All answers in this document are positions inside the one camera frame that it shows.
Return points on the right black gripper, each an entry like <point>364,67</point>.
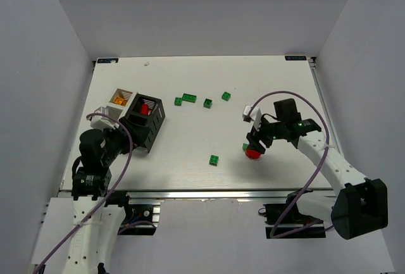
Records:
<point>257,139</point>

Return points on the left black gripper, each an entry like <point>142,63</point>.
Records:
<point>123,136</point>

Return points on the red curved lego brick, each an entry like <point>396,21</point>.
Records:
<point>252,154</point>

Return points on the yellow square lego brick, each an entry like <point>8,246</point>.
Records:
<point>118,100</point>

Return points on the red arched lego brick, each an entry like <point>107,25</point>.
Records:
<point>144,110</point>

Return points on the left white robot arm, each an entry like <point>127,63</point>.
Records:
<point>96,215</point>

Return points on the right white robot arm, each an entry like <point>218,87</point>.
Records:
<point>360,205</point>

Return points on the white slotted container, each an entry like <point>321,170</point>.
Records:
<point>117,110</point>

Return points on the black slotted container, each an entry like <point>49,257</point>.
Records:
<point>144,129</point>

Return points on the right corner label sticker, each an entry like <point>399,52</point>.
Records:
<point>295,58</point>

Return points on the corner label sticker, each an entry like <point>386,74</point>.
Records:
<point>107,60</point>
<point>295,58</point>

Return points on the green lego brick upper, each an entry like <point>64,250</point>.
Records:
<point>226,96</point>

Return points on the green lego brick lower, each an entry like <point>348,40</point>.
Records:
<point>213,160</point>

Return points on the dark green lego brick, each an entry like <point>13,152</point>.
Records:
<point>207,103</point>

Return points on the left corner label sticker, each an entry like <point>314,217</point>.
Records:
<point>107,60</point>

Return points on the green long lego brick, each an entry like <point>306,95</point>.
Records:
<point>189,98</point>

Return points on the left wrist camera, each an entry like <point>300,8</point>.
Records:
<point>102,122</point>

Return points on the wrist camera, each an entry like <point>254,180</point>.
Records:
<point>254,115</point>
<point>102,122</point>

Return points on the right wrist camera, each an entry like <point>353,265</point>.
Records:
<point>254,115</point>

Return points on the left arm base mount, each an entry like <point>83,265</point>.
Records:
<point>141,216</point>

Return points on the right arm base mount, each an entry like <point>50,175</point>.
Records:
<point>272,211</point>

